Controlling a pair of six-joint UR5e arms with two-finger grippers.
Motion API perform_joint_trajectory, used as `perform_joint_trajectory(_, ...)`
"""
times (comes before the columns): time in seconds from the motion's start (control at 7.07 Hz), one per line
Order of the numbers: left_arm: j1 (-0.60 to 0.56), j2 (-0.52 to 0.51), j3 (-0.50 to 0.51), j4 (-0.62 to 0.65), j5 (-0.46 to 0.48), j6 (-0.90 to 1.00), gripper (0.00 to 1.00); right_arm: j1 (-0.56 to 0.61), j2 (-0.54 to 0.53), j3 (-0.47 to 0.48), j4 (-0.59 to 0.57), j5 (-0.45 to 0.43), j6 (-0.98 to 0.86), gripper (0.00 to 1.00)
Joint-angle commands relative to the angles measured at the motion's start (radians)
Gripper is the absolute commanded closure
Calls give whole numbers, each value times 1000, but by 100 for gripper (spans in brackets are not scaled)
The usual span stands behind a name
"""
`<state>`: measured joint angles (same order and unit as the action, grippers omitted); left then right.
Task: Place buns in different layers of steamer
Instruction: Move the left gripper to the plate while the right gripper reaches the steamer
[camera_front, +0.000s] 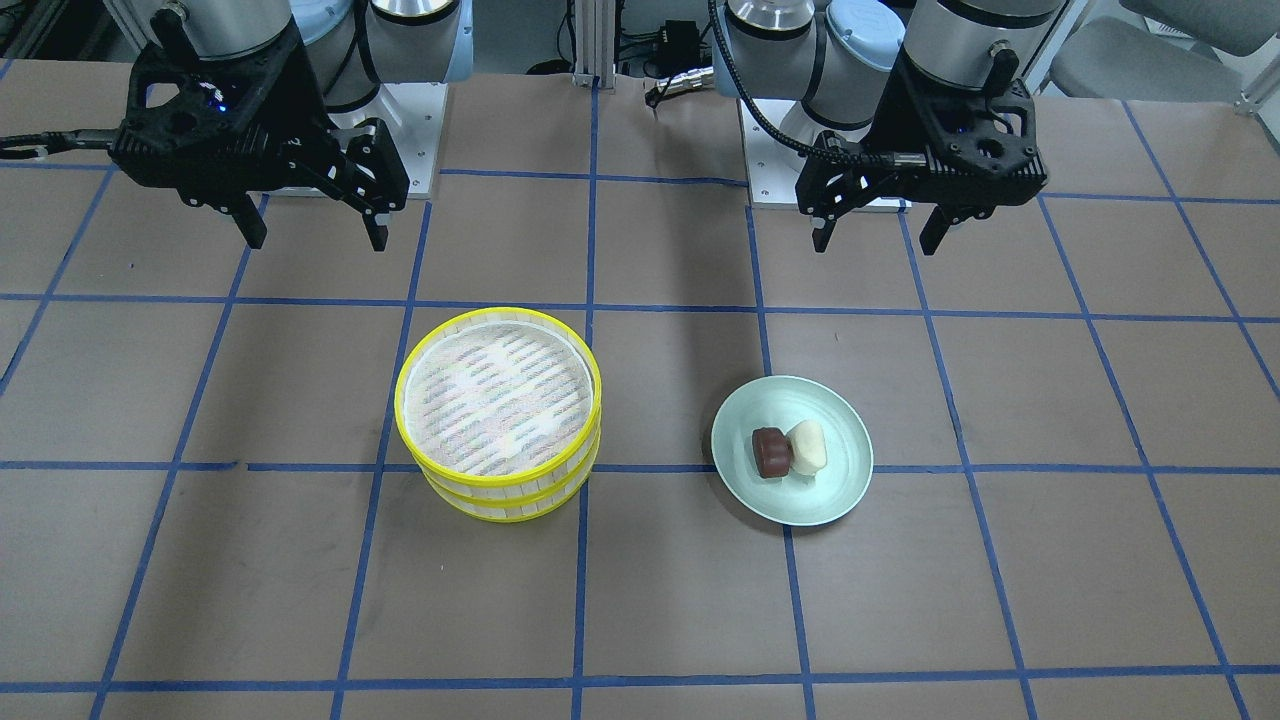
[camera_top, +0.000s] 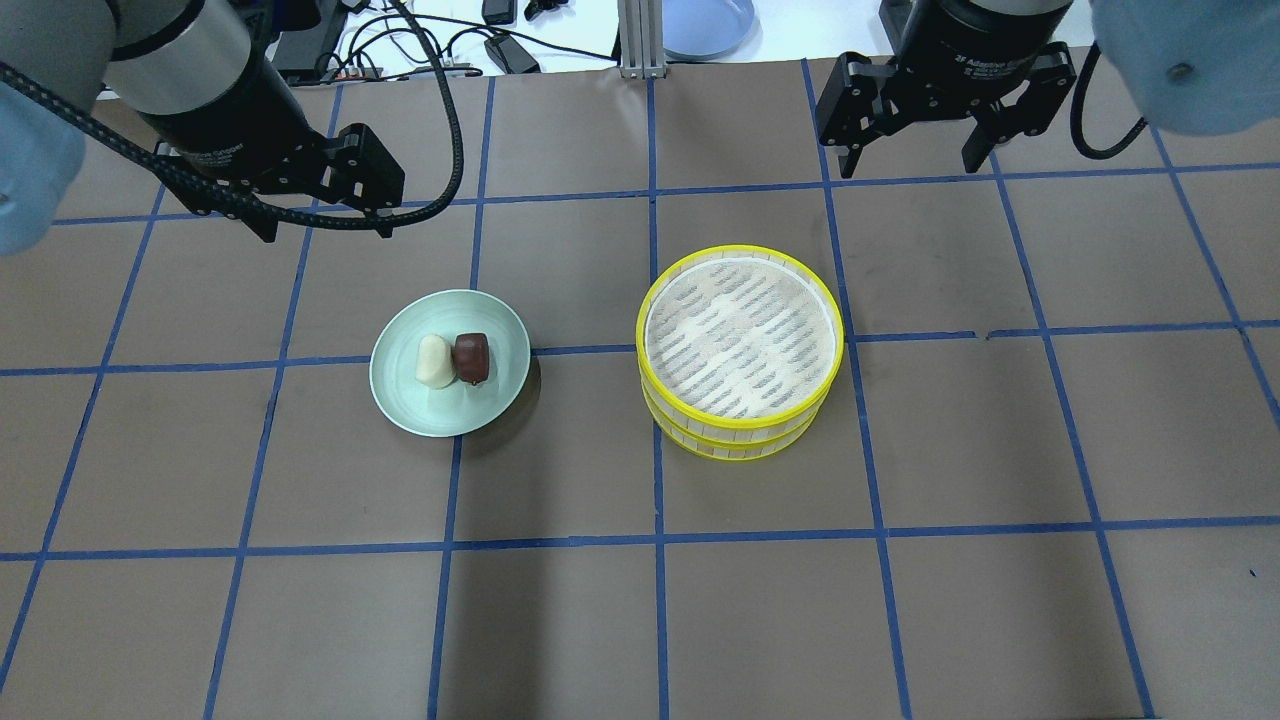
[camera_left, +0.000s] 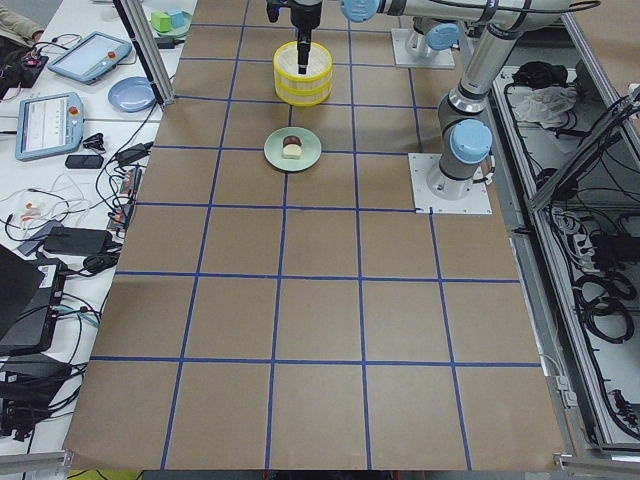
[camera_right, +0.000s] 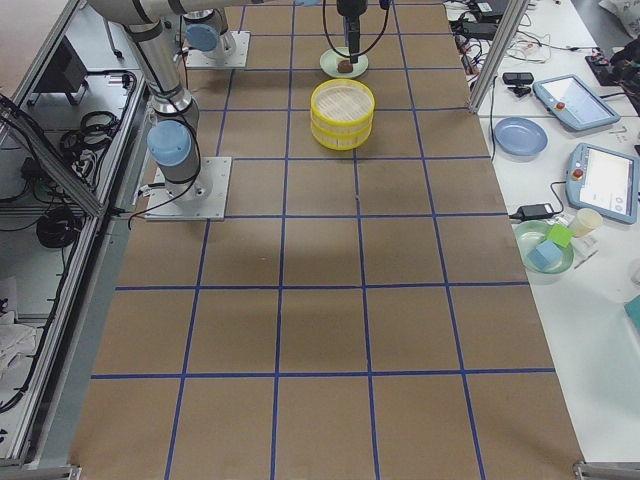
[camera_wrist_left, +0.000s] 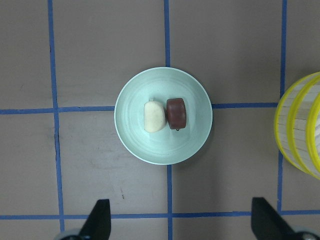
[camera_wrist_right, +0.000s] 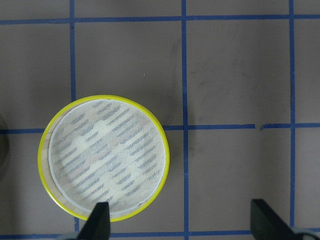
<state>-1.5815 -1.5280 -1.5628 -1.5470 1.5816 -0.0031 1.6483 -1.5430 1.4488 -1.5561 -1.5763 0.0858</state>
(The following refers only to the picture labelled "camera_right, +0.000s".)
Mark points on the pale green plate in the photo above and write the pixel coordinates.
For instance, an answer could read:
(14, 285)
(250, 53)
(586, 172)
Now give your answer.
(336, 64)

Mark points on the paper cup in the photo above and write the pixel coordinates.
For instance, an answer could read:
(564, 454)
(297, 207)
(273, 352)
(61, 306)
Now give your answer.
(585, 221)

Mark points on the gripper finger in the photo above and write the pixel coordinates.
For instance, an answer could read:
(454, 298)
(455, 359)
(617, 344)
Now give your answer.
(353, 38)

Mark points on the blue plate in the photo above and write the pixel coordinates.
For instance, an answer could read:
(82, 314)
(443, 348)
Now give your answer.
(520, 136)

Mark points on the blue foam block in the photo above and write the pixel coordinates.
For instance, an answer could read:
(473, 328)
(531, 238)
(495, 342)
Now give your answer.
(545, 255)

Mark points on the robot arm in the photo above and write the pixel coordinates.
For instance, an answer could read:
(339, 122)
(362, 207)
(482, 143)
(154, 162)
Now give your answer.
(207, 31)
(172, 140)

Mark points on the lower teach pendant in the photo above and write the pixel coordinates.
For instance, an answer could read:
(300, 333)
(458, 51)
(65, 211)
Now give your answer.
(604, 180)

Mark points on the upper teach pendant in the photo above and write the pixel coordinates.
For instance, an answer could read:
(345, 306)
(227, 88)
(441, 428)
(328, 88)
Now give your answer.
(573, 103)

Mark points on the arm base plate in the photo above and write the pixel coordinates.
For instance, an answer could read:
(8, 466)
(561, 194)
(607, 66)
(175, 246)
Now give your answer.
(230, 52)
(205, 199)

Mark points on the teach pendant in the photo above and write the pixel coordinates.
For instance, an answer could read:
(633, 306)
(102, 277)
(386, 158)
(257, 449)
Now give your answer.
(573, 103)
(604, 180)

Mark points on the black webcam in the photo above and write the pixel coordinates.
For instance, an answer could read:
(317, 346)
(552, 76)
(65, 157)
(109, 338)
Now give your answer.
(519, 83)

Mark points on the white cloth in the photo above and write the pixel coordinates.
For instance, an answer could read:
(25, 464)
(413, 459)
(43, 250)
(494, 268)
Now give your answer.
(17, 340)

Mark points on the brown bun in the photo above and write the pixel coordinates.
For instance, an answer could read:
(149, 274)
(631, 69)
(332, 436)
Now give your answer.
(344, 67)

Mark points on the green foam block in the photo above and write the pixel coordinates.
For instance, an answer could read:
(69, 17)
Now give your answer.
(560, 235)

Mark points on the yellow steamer layer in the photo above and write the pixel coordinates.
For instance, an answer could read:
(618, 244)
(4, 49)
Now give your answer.
(342, 102)
(340, 141)

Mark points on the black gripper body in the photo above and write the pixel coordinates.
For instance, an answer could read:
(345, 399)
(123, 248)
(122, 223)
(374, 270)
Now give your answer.
(348, 8)

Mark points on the black power adapter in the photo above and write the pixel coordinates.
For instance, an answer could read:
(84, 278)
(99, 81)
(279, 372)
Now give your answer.
(540, 211)

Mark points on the green bowl with blocks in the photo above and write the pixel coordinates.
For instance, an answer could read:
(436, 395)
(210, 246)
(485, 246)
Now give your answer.
(528, 235)

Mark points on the aluminium frame post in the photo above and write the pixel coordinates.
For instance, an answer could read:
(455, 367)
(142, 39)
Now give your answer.
(506, 30)

